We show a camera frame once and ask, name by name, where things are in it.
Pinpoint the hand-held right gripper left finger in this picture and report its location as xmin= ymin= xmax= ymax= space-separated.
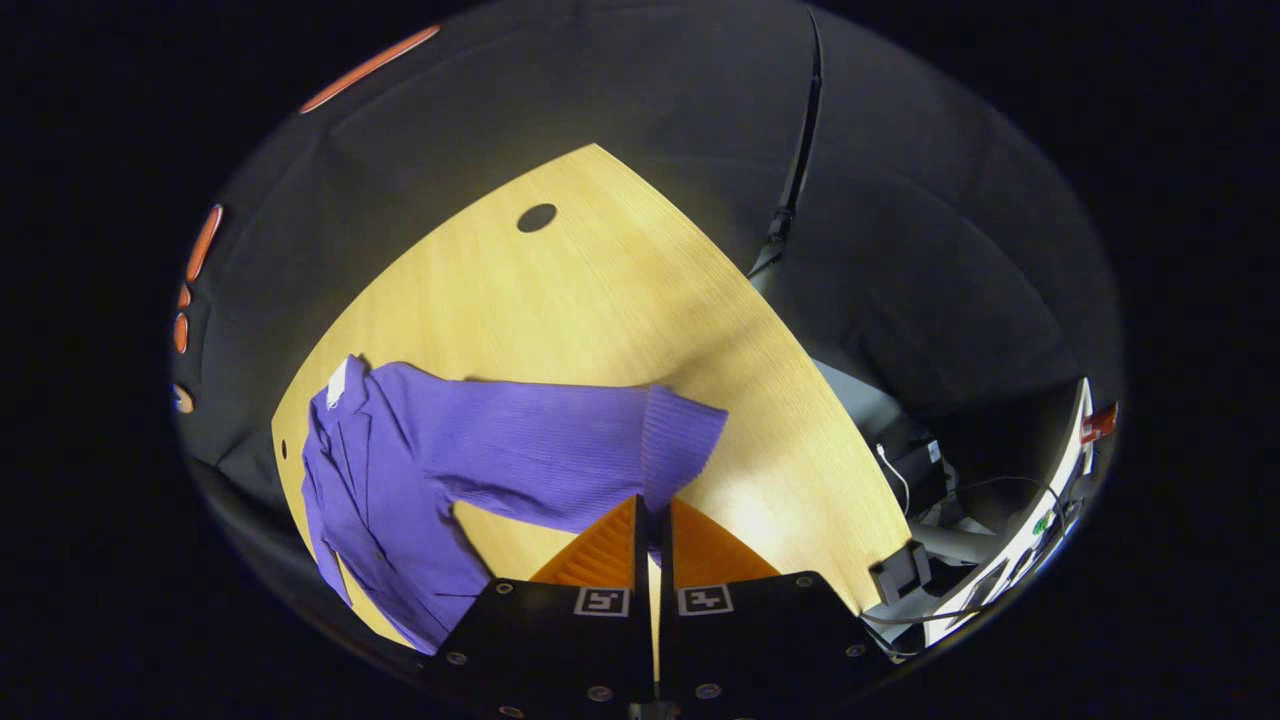
xmin=418 ymin=494 xmax=658 ymax=719

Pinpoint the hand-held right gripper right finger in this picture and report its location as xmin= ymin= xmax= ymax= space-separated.
xmin=658 ymin=496 xmax=893 ymax=719

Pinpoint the black power adapter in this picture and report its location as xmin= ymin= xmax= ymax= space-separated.
xmin=885 ymin=437 xmax=953 ymax=516

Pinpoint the white cable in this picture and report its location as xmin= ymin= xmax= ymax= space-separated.
xmin=876 ymin=443 xmax=913 ymax=518

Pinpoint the grey metal bar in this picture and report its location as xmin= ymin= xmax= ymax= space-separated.
xmin=905 ymin=520 xmax=1006 ymax=566

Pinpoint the black table edge clamp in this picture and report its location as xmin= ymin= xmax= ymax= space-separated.
xmin=868 ymin=540 xmax=934 ymax=608

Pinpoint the purple button shirt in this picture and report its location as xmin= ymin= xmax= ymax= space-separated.
xmin=300 ymin=355 xmax=729 ymax=656

